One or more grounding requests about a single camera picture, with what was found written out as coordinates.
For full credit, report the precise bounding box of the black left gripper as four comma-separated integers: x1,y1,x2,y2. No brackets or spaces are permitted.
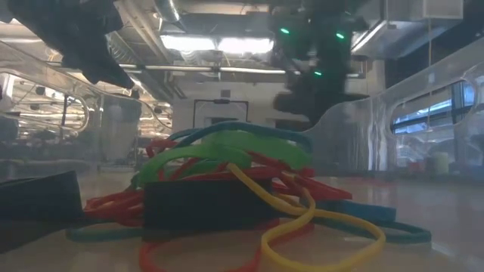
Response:
6,0,135,91

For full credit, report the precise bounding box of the blue rubber band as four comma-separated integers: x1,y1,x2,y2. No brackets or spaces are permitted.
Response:
168,120,315,152

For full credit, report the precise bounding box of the long red rubber band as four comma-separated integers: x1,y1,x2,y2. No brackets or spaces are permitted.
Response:
181,150,353,201

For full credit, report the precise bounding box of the yellow rubber band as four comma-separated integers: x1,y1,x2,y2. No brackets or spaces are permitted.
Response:
225,162,387,272

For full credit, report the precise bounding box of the long blue-green rubber band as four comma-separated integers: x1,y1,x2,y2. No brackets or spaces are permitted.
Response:
312,199,433,245

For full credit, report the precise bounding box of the black wide rubber band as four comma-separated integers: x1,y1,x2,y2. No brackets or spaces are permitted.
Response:
0,169,87,255

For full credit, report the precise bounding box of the black rectangular block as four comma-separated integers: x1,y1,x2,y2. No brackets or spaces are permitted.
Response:
142,179,283,243

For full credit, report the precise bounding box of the clear plastic bin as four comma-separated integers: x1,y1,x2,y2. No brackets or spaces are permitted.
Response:
0,36,484,272

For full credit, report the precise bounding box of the silver ceiling pipe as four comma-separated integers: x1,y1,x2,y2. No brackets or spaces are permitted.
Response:
119,64,288,76

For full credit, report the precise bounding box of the ceiling light panel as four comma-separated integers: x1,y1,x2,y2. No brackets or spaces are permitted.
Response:
160,35,275,54

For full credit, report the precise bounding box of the pale green cup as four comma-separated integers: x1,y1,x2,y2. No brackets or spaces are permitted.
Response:
432,151,451,175

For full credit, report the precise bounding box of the silver ceiling duct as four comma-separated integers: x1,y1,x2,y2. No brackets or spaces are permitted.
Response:
153,0,182,23

